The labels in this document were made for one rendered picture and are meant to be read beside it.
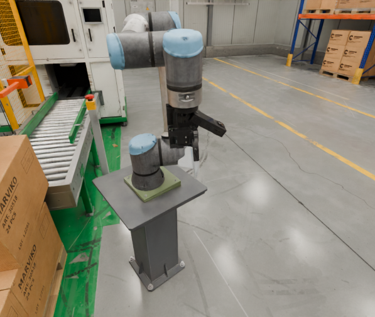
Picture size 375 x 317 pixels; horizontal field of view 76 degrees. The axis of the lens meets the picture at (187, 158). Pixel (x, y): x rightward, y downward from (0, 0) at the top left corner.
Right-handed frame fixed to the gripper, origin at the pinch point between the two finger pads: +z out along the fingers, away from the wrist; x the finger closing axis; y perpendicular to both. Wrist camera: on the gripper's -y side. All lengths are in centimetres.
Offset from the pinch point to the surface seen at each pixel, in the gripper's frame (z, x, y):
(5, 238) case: 43, -17, 82
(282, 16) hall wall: 55, -1070, -560
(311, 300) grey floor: 124, -4, -77
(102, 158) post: 80, -130, 66
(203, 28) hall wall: 83, -1029, -205
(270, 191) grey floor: 131, -113, -99
